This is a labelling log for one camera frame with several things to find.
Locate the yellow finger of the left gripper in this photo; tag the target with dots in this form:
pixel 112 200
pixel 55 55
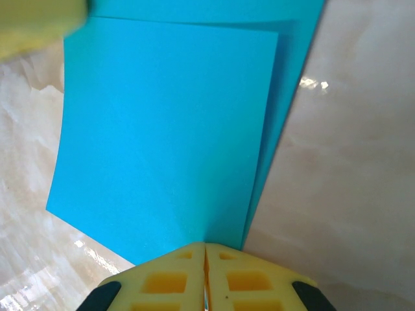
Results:
pixel 29 22

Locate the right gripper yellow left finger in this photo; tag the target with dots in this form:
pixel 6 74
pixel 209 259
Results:
pixel 162 285

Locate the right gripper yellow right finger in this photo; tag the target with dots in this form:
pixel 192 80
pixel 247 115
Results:
pixel 253 285

